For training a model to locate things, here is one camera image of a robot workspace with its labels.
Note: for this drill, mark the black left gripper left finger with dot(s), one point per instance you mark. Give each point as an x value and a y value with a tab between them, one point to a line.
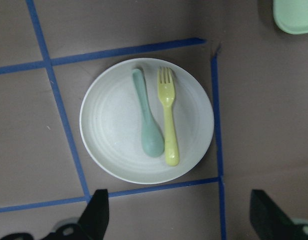
91	225

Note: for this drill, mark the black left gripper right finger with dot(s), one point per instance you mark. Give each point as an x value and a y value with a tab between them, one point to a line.
271	223

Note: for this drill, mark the white round plate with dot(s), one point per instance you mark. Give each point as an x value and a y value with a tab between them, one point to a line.
110	122

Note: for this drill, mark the yellow plastic fork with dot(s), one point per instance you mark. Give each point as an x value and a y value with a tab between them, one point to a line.
166	95

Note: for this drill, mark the teal plastic spoon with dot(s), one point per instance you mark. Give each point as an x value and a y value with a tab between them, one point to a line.
151	136

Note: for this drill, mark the light green tray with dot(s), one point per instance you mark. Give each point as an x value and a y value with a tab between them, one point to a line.
291	16

